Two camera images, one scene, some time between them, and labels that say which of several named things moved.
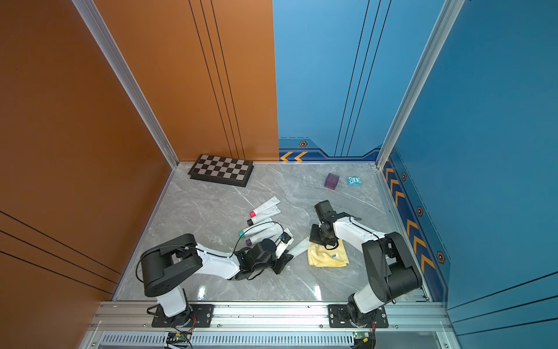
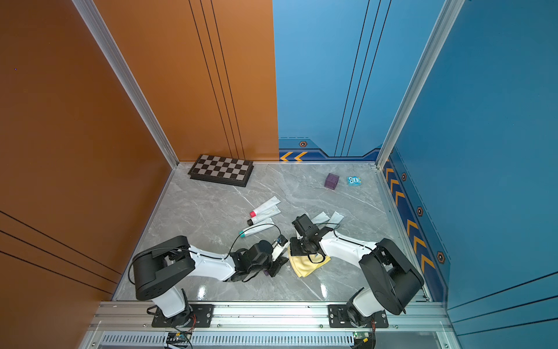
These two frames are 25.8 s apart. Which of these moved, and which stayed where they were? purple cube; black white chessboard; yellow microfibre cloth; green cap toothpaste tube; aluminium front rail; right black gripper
Moved: right black gripper; yellow microfibre cloth
Stayed: green cap toothpaste tube; aluminium front rail; black white chessboard; purple cube
